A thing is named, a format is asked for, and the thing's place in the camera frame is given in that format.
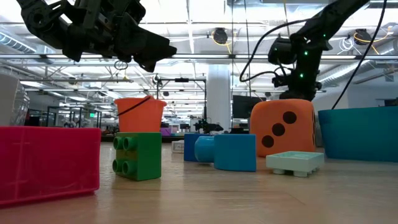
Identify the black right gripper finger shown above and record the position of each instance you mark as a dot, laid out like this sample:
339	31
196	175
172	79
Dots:
298	96

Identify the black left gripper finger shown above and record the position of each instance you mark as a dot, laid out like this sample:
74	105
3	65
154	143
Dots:
140	43
149	63

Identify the orange soft die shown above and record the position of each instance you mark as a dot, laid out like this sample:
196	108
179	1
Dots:
300	140

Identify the small dark blue block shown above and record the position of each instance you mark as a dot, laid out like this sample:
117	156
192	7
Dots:
189	146

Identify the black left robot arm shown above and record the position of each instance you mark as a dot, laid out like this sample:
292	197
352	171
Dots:
38	18

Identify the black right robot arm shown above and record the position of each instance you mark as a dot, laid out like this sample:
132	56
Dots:
335	15

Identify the orange plastic bucket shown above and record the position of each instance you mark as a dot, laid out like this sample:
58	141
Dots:
140	118

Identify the black monitor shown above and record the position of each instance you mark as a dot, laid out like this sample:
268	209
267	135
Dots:
244	107

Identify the pale cyan flat brick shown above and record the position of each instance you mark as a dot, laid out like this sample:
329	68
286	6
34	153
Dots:
295	160

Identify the purple storage box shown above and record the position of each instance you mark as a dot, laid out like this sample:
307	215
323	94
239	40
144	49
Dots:
165	131

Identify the teal plastic bin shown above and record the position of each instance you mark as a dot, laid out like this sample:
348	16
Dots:
357	133

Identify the white building pillar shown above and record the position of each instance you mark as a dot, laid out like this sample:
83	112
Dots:
219	99

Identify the blue block with cylinder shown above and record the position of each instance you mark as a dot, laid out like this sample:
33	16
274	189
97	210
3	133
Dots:
236	152

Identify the white card packet blue print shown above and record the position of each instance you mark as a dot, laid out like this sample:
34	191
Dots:
178	147

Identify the green four-stud square brick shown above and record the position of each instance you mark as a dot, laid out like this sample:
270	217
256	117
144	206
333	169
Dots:
146	155

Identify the red toy brick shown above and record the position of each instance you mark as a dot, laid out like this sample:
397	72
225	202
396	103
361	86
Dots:
46	165

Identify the black background rig frame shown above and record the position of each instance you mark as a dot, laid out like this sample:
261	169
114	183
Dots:
182	80

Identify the black background camera device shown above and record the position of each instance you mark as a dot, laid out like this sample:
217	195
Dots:
206	127

